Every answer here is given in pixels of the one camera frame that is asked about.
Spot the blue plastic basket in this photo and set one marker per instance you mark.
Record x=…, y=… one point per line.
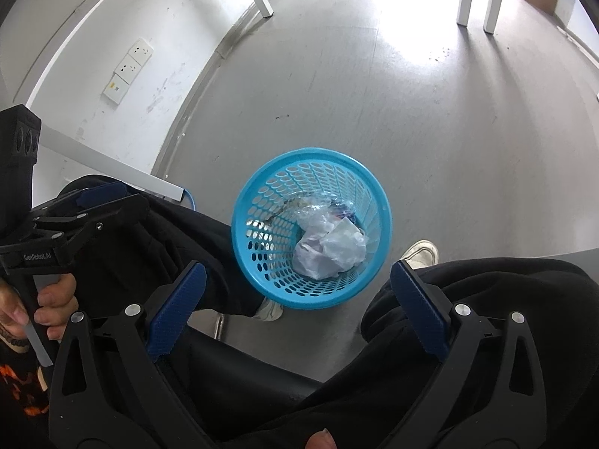
x=262, y=262

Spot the white wall plate yellow sticker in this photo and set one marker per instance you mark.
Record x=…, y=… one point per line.
x=114, y=89

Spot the clear gold wrapper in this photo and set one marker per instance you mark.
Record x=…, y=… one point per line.
x=304, y=208

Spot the white table frame beam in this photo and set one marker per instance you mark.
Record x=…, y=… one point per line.
x=107, y=161

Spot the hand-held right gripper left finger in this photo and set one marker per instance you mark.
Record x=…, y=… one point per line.
x=175, y=311

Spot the person's white right shoe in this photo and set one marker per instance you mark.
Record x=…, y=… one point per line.
x=421, y=252

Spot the blue snack bag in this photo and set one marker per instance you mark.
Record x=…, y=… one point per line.
x=344, y=209

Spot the person's left hand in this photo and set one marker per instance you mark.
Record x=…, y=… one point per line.
x=56, y=301

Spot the pink white plastic bag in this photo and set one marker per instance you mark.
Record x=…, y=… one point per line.
x=327, y=248

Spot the person's white left shoe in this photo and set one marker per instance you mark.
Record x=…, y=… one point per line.
x=269, y=311

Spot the person's right hand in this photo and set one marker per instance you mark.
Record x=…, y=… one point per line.
x=320, y=440

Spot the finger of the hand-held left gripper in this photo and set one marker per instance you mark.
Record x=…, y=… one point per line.
x=117, y=213
x=103, y=192

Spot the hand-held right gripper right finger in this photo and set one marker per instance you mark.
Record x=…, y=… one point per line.
x=419, y=311

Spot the black shirt orange print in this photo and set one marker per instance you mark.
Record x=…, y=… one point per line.
x=23, y=383

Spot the white wall socket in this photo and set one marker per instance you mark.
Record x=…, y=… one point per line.
x=142, y=50
x=127, y=68

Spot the person's white shoe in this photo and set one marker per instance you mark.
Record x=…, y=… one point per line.
x=269, y=311
x=421, y=252

